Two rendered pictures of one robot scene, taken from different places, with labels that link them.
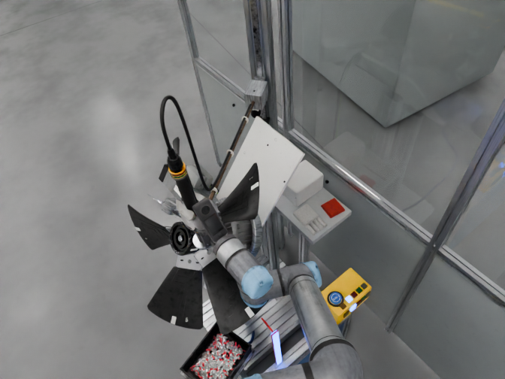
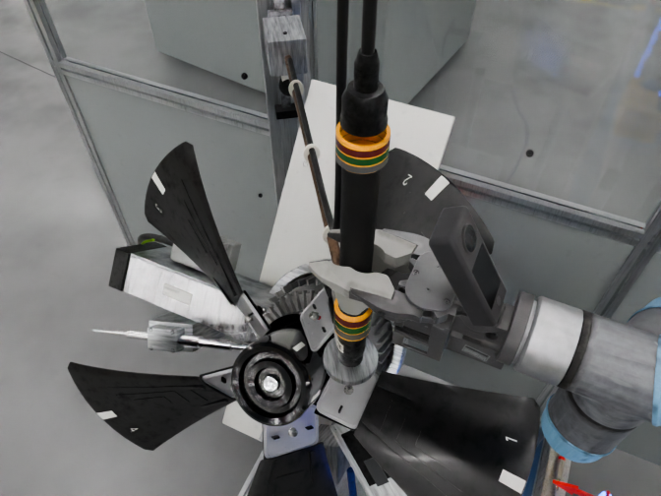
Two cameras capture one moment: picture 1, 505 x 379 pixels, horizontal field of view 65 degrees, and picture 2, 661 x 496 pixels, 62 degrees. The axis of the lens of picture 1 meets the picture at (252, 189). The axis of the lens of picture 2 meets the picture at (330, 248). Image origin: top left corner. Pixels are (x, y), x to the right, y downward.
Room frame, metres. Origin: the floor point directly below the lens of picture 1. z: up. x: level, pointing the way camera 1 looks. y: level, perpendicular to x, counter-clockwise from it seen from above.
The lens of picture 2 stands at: (0.40, 0.40, 1.91)
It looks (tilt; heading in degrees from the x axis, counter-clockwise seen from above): 50 degrees down; 326
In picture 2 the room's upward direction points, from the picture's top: straight up
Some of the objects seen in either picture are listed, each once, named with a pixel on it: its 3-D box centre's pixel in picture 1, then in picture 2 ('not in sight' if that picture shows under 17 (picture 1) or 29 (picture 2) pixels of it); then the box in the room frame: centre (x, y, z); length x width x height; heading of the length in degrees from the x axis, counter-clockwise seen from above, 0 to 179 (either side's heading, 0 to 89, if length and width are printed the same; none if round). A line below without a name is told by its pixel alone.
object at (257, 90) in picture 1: (257, 93); (284, 43); (1.25, -0.08, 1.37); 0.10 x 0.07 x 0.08; 156
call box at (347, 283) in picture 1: (343, 296); not in sight; (0.52, -0.26, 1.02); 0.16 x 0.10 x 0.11; 121
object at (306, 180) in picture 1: (298, 180); not in sight; (1.14, -0.22, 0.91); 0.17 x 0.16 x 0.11; 121
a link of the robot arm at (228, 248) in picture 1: (232, 252); (543, 336); (0.52, 0.08, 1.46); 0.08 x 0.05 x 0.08; 121
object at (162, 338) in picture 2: (168, 207); (165, 338); (0.98, 0.35, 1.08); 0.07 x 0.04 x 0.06; 41
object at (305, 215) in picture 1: (309, 219); not in sight; (0.95, -0.23, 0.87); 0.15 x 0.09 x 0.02; 28
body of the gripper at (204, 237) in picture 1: (214, 234); (458, 312); (0.58, 0.12, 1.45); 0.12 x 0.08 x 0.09; 31
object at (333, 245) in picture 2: (231, 153); (311, 153); (0.96, 0.05, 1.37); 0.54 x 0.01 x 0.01; 156
